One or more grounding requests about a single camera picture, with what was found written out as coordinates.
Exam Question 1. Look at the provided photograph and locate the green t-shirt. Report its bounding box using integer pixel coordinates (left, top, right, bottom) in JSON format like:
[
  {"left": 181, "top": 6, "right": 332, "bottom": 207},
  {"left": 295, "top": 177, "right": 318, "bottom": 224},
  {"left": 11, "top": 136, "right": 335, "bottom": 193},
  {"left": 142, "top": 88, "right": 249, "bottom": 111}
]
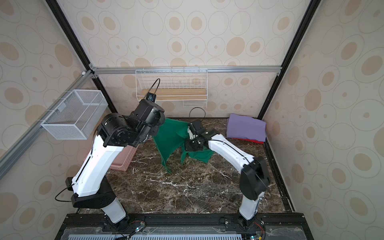
[{"left": 154, "top": 118, "right": 214, "bottom": 173}]

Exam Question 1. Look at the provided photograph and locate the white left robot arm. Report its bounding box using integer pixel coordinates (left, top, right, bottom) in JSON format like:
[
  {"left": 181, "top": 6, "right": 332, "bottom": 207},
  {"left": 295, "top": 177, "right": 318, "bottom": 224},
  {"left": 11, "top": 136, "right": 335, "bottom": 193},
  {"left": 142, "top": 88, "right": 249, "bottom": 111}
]
[{"left": 66, "top": 99, "right": 165, "bottom": 229}]

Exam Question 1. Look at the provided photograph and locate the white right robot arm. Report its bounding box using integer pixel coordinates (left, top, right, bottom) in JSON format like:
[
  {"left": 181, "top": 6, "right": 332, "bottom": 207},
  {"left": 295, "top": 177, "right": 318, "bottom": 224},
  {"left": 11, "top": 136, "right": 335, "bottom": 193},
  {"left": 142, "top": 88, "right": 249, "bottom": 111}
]
[{"left": 185, "top": 129, "right": 270, "bottom": 221}]

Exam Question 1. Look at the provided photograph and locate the folded purple t-shirt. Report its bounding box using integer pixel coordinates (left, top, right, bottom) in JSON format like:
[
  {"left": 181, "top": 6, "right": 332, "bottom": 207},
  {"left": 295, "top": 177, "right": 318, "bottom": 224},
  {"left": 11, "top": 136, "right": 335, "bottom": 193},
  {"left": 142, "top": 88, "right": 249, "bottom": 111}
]
[{"left": 226, "top": 114, "right": 266, "bottom": 142}]

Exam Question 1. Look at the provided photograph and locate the folded red t-shirt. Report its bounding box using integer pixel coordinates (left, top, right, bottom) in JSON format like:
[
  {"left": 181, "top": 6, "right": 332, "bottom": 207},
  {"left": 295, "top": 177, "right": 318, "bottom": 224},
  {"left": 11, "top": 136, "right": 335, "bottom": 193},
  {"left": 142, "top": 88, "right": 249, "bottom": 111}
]
[{"left": 234, "top": 138, "right": 264, "bottom": 144}]

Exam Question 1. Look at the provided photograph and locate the pink plastic basket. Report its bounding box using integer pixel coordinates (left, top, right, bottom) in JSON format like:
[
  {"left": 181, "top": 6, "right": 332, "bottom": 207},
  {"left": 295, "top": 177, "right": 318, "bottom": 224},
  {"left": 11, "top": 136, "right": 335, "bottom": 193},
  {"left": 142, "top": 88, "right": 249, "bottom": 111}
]
[{"left": 110, "top": 146, "right": 137, "bottom": 172}]

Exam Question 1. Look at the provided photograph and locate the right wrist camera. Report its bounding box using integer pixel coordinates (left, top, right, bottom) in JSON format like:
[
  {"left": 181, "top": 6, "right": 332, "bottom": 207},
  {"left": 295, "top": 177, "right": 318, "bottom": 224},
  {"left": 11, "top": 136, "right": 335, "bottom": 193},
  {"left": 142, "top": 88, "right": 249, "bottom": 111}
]
[{"left": 189, "top": 120, "right": 206, "bottom": 136}]

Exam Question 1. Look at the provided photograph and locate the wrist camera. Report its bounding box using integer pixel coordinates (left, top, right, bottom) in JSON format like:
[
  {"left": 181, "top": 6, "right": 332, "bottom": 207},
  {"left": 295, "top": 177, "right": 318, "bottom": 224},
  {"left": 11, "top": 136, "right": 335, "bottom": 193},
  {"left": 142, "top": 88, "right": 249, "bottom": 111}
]
[
  {"left": 145, "top": 92, "right": 157, "bottom": 103},
  {"left": 189, "top": 120, "right": 206, "bottom": 136}
]

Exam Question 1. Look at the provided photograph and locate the white wire wall shelf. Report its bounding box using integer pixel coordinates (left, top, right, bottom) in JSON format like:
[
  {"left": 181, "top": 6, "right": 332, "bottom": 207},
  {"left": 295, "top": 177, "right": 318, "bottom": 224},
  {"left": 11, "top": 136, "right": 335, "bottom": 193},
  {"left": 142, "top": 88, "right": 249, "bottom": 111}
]
[{"left": 135, "top": 72, "right": 209, "bottom": 108}]

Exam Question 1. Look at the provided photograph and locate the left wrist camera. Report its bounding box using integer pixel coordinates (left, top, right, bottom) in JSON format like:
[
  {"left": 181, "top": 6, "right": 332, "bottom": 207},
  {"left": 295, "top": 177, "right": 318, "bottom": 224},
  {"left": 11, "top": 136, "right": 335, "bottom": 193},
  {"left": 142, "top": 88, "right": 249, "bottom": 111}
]
[{"left": 145, "top": 92, "right": 157, "bottom": 103}]

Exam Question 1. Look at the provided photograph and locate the aluminium wall rail back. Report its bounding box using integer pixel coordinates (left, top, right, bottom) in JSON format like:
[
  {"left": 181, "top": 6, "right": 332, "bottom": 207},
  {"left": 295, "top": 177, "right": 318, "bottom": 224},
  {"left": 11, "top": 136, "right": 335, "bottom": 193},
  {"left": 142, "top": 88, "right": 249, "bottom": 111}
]
[{"left": 92, "top": 66, "right": 282, "bottom": 75}]

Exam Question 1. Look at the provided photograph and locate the aluminium wall rail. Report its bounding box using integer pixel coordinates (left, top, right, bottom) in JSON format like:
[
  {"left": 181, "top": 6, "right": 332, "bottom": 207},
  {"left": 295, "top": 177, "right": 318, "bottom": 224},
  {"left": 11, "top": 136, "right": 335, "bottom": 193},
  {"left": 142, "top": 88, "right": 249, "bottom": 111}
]
[
  {"left": 92, "top": 66, "right": 282, "bottom": 75},
  {"left": 1, "top": 70, "right": 92, "bottom": 179}
]

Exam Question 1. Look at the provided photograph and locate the white mesh wall basket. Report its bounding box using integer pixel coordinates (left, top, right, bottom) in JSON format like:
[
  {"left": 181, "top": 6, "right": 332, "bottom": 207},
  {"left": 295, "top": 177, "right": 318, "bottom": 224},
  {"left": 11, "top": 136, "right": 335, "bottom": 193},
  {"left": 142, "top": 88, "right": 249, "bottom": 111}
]
[{"left": 41, "top": 90, "right": 108, "bottom": 140}]

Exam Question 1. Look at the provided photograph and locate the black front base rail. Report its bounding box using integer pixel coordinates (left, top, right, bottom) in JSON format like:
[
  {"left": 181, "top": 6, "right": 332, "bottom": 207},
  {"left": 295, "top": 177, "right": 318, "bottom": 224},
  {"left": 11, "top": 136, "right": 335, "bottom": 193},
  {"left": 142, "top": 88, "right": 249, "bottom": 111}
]
[{"left": 55, "top": 213, "right": 314, "bottom": 240}]

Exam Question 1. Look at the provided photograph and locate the aluminium wall rail left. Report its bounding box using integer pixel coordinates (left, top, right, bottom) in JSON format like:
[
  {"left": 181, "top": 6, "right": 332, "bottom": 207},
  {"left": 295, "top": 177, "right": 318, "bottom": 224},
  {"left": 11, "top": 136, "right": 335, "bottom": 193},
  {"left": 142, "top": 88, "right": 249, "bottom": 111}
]
[{"left": 1, "top": 70, "right": 92, "bottom": 179}]

